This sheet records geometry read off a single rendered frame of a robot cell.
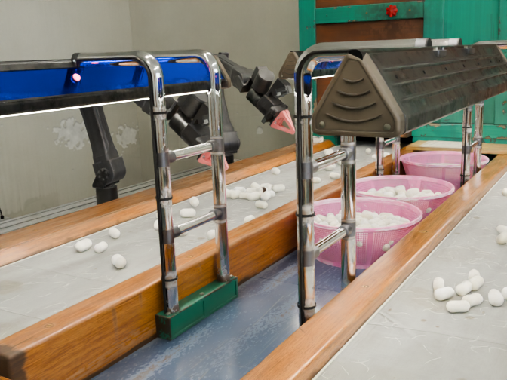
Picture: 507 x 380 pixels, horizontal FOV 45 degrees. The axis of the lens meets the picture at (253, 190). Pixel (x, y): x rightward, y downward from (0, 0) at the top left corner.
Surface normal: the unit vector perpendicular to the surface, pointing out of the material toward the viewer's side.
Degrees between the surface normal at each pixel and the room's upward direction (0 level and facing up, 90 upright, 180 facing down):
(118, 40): 90
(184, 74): 58
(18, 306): 0
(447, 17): 90
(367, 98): 89
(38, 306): 0
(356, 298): 0
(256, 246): 90
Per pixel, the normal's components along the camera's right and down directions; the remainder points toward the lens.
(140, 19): -0.53, 0.21
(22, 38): 0.84, 0.10
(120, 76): 0.71, -0.45
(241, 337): -0.04, -0.98
